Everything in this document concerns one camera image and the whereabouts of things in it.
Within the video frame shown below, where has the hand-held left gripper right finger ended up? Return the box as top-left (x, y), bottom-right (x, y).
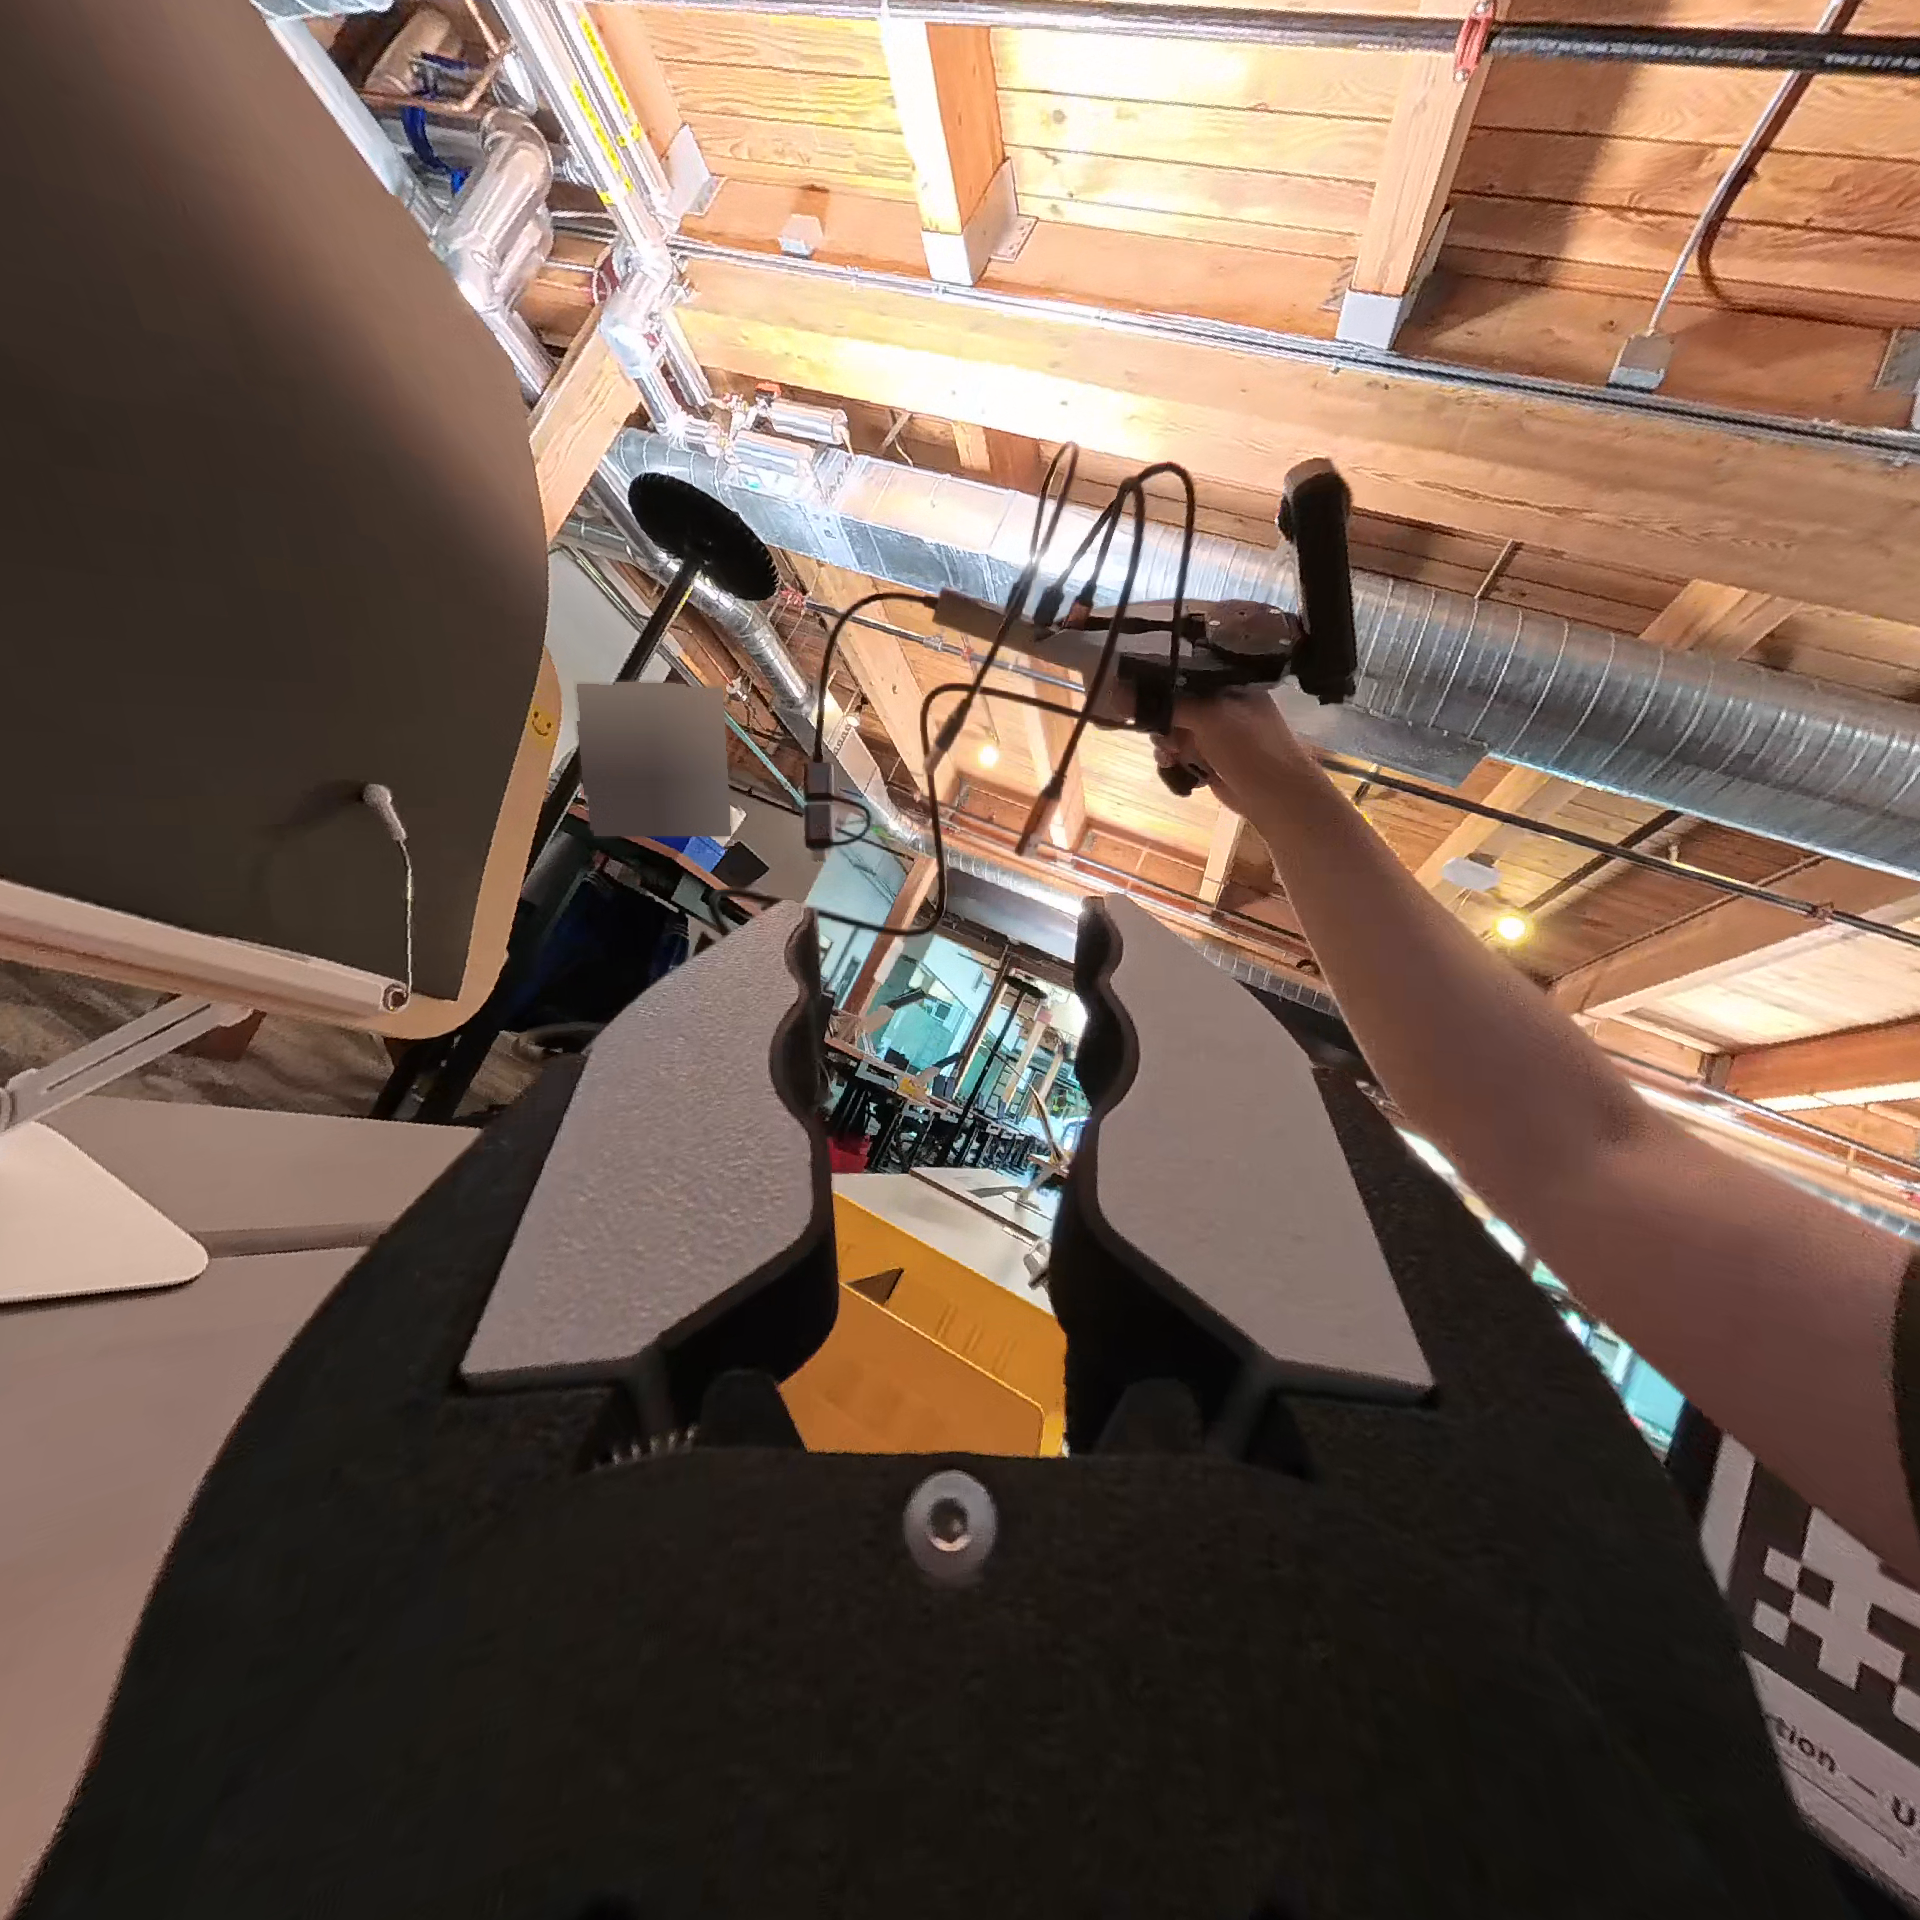
top-left (1047, 896), bottom-right (1433, 1453)

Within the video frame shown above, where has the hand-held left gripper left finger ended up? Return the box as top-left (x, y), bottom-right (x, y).
top-left (456, 901), bottom-right (839, 1453)

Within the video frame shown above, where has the black cable with gold plugs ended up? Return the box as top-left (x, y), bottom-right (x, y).
top-left (1015, 441), bottom-right (1202, 858)

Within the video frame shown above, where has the black hub cable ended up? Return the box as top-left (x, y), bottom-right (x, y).
top-left (799, 589), bottom-right (946, 848)

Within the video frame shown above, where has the person's right forearm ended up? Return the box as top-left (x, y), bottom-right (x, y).
top-left (1199, 735), bottom-right (1920, 1584)

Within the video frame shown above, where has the person's right hand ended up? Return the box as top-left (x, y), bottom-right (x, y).
top-left (1151, 691), bottom-right (1325, 815)

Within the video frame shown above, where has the yellow plastic bin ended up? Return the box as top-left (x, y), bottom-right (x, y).
top-left (780, 1190), bottom-right (1069, 1456)

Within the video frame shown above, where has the white stand with black board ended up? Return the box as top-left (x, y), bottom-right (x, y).
top-left (0, 645), bottom-right (565, 1309)

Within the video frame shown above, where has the framed marker sign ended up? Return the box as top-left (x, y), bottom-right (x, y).
top-left (1696, 1431), bottom-right (1920, 1875)

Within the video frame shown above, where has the black sheet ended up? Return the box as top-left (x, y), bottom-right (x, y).
top-left (0, 0), bottom-right (549, 999)

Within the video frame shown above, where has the large silver air duct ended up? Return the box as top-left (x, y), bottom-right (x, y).
top-left (599, 426), bottom-right (1920, 879)

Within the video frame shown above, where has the bent silver duct pipe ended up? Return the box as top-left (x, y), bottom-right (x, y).
top-left (397, 104), bottom-right (560, 400)

